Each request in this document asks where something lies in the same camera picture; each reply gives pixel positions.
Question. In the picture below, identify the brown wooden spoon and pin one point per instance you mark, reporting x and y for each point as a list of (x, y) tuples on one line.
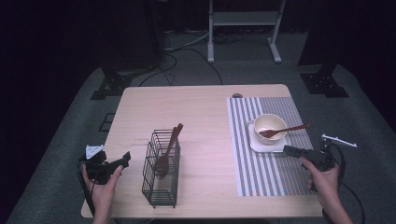
[(162, 165), (280, 130)]

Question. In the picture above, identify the grey striped placemat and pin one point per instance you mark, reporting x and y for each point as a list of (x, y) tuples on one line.
[(246, 174)]

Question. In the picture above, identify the person's left hand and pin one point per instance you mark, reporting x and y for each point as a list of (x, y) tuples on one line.
[(103, 193)]

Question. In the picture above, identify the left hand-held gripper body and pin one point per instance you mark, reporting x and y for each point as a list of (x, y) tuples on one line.
[(95, 169)]

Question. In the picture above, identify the white square plate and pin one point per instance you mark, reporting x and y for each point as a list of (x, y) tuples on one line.
[(264, 148)]

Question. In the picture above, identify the white metal stand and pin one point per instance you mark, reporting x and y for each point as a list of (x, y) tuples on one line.
[(246, 18)]

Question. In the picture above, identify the person's right hand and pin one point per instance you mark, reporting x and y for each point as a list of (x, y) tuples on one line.
[(325, 183)]

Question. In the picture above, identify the cream bowl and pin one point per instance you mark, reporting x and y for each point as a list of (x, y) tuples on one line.
[(267, 123)]

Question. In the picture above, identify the black stand with base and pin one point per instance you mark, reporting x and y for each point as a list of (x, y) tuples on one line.
[(116, 84), (325, 84)]

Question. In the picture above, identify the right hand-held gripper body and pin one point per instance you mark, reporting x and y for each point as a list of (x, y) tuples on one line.
[(320, 157)]

